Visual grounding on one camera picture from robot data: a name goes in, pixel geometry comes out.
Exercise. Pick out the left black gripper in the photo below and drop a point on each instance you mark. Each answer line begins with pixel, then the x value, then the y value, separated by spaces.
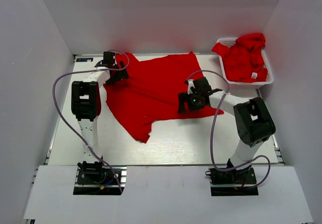
pixel 122 74

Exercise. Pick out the red t shirt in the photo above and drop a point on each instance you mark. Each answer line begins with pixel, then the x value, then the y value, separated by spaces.
pixel 150 93

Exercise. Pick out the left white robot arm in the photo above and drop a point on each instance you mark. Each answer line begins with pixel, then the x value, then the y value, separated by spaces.
pixel 86 101

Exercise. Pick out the white plastic basket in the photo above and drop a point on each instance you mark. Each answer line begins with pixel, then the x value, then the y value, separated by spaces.
pixel 229 42

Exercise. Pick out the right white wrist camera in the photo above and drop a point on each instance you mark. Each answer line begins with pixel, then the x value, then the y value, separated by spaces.
pixel 191 87

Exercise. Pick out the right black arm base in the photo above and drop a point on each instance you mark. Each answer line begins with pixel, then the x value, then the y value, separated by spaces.
pixel 232 183

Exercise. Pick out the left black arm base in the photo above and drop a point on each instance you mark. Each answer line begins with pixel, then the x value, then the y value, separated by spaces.
pixel 100 183

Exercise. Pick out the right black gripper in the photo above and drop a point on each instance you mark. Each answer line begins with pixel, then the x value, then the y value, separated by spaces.
pixel 182 98

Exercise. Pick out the blue table label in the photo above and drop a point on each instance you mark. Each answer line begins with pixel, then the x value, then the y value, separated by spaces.
pixel 84 59

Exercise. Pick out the red t shirts in basket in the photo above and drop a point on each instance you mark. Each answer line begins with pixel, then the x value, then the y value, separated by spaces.
pixel 243 62

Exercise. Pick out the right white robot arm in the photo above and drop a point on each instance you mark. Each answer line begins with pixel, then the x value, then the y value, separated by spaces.
pixel 254 123

